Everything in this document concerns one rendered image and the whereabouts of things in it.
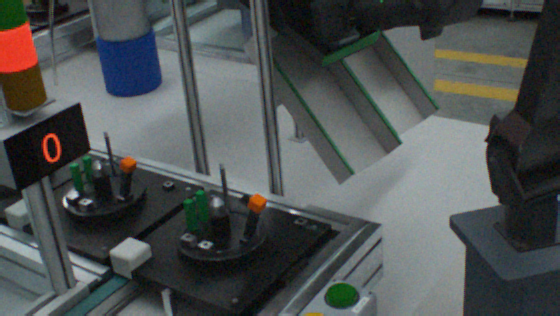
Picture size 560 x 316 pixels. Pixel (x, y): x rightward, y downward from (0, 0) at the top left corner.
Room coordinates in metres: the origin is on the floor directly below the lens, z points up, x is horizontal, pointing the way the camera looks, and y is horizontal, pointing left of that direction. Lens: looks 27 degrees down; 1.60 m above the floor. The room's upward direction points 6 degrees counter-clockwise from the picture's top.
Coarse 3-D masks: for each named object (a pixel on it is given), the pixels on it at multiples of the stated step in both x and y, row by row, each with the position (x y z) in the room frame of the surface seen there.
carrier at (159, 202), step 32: (96, 160) 1.09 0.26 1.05; (64, 192) 1.14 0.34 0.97; (96, 192) 1.08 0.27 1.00; (160, 192) 1.10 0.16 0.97; (192, 192) 1.09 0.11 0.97; (64, 224) 1.04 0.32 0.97; (96, 224) 1.02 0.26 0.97; (128, 224) 1.01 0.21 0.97; (160, 224) 1.02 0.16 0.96; (96, 256) 0.93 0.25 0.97
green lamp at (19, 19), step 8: (0, 0) 0.83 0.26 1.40; (8, 0) 0.84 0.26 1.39; (16, 0) 0.85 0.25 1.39; (0, 8) 0.83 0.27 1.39; (8, 8) 0.84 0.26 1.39; (16, 8) 0.84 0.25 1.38; (24, 8) 0.86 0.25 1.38; (0, 16) 0.83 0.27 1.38; (8, 16) 0.83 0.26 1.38; (16, 16) 0.84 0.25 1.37; (24, 16) 0.85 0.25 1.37; (0, 24) 0.83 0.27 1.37; (8, 24) 0.83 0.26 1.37; (16, 24) 0.84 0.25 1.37
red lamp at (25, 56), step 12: (24, 24) 0.85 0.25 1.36; (0, 36) 0.83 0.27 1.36; (12, 36) 0.83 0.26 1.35; (24, 36) 0.84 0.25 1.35; (0, 48) 0.83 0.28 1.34; (12, 48) 0.83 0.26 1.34; (24, 48) 0.84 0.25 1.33; (0, 60) 0.83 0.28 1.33; (12, 60) 0.83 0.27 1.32; (24, 60) 0.84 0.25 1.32; (36, 60) 0.85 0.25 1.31
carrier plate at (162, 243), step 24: (216, 192) 1.08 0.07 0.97; (264, 216) 0.99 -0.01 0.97; (288, 216) 0.98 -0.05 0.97; (144, 240) 0.96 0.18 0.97; (168, 240) 0.95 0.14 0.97; (288, 240) 0.92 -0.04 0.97; (312, 240) 0.91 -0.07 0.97; (144, 264) 0.90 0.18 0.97; (168, 264) 0.89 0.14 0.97; (264, 264) 0.86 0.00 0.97; (288, 264) 0.86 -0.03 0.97; (168, 288) 0.84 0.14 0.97; (192, 288) 0.83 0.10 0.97; (216, 288) 0.82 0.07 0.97; (240, 288) 0.81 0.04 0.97; (264, 288) 0.81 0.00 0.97; (216, 312) 0.78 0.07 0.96; (240, 312) 0.77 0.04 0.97
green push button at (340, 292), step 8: (328, 288) 0.79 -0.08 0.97; (336, 288) 0.79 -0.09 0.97; (344, 288) 0.79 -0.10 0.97; (352, 288) 0.78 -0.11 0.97; (328, 296) 0.78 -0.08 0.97; (336, 296) 0.77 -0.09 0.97; (344, 296) 0.77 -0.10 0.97; (352, 296) 0.77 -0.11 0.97; (336, 304) 0.76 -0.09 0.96; (344, 304) 0.76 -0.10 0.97
